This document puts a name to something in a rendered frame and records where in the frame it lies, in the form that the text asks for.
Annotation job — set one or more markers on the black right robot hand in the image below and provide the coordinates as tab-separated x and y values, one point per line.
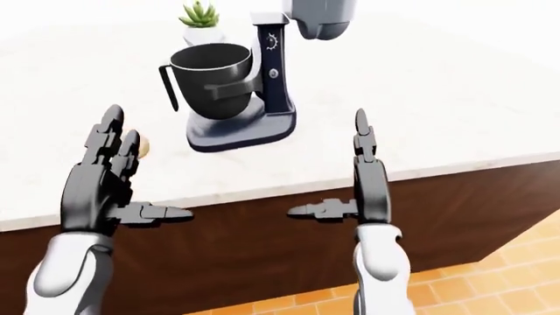
371	187

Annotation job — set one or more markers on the grey navy stand mixer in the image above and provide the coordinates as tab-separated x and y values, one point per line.
271	78

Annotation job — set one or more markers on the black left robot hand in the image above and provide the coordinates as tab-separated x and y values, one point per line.
87	187

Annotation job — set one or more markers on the green succulent in white pot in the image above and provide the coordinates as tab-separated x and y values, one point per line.
200	24

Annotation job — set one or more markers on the dark brown wooden counter cabinet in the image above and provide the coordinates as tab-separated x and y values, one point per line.
262	229

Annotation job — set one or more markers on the tan bread roll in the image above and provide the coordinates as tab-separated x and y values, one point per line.
144	144

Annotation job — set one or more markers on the black stand mixer bowl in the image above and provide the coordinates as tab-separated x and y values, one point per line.
210	82

